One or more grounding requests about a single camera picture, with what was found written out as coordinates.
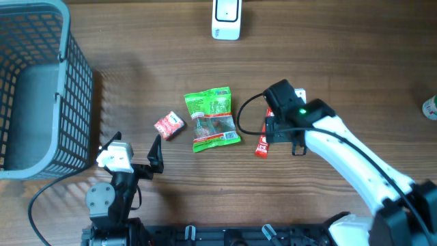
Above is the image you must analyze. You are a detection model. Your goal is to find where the camera cable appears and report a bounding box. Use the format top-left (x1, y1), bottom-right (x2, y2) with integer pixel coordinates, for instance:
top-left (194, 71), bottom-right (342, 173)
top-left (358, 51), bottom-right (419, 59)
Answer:
top-left (236, 92), bottom-right (436, 246)
top-left (27, 163), bottom-right (96, 246)

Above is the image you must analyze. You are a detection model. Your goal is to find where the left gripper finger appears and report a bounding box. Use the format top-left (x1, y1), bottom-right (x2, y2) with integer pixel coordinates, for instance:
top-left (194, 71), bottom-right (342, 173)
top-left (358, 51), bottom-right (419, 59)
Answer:
top-left (147, 135), bottom-right (164, 174)
top-left (98, 131), bottom-right (122, 152)

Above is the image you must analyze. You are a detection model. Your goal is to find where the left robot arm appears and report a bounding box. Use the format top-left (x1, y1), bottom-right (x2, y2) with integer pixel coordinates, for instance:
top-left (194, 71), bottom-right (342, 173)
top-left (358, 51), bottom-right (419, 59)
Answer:
top-left (81, 132), bottom-right (164, 246)

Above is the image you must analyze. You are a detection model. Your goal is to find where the green lid jar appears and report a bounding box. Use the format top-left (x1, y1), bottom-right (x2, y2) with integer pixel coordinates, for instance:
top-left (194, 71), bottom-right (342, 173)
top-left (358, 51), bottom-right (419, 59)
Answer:
top-left (422, 95), bottom-right (437, 120)

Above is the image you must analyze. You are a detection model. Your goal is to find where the left camera cable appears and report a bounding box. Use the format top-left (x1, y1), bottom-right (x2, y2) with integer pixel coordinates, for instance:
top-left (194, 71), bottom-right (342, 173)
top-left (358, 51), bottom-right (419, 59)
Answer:
top-left (27, 163), bottom-right (96, 246)

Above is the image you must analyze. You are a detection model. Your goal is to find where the small red snack packet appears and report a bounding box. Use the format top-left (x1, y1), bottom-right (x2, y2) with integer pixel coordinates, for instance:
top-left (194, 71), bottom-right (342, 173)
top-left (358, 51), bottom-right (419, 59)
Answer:
top-left (154, 111), bottom-right (185, 141)

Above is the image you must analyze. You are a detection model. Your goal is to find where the right camera cable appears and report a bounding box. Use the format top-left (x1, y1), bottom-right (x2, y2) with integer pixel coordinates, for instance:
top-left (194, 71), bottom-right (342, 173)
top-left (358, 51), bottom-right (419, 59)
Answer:
top-left (236, 92), bottom-right (436, 246)

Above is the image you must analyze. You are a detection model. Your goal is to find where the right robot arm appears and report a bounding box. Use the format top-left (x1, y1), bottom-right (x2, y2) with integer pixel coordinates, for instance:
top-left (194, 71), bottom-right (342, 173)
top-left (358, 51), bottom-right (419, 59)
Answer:
top-left (262, 80), bottom-right (436, 245)

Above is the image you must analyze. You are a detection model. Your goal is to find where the white barcode scanner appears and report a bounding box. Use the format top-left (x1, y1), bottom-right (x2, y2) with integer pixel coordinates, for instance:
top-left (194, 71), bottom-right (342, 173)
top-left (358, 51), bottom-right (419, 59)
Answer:
top-left (212, 0), bottom-right (242, 40)

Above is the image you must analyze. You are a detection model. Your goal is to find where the red Nescafe sachet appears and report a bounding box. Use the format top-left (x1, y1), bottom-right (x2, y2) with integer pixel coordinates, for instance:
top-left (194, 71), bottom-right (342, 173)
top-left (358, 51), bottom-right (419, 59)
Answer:
top-left (255, 107), bottom-right (274, 159)

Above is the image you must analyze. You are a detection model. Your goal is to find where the grey plastic shopping basket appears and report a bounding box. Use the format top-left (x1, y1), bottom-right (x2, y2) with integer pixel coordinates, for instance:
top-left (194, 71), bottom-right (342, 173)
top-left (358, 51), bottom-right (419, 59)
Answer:
top-left (1, 0), bottom-right (94, 180)

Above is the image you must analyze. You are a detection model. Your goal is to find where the green snack packet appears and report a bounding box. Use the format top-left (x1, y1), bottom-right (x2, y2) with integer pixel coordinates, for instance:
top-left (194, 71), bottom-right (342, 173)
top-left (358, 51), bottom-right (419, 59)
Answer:
top-left (184, 87), bottom-right (241, 153)

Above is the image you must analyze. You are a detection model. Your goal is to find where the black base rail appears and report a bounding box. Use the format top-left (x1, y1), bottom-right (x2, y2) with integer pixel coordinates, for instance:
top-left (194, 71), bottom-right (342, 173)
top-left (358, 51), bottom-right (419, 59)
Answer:
top-left (81, 218), bottom-right (328, 246)

